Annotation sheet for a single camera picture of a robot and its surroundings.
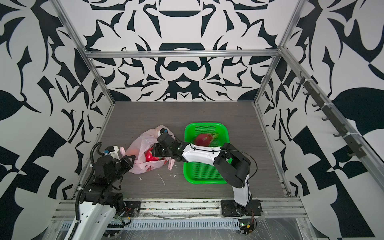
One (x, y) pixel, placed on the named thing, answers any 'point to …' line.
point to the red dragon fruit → (205, 139)
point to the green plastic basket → (202, 173)
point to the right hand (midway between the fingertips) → (150, 150)
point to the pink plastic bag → (137, 146)
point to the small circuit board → (246, 225)
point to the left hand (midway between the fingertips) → (135, 154)
